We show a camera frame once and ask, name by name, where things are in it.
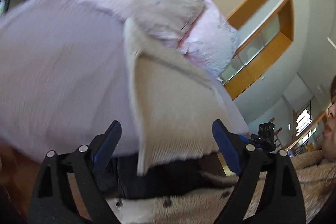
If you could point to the wooden wall shelf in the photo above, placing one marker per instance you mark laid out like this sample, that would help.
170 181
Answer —
273 35

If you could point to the pink floral pillow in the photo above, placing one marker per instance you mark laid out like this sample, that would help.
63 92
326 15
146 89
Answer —
211 42

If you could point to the person's face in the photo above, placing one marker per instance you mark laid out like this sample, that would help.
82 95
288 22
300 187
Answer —
329 142

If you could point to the cream cable-knit sweater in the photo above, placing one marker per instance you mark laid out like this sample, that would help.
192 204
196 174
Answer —
173 102

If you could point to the lilac bed sheet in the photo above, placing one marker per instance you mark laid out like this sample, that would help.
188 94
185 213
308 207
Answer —
64 79

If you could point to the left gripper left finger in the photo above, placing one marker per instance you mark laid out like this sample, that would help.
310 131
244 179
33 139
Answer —
52 200

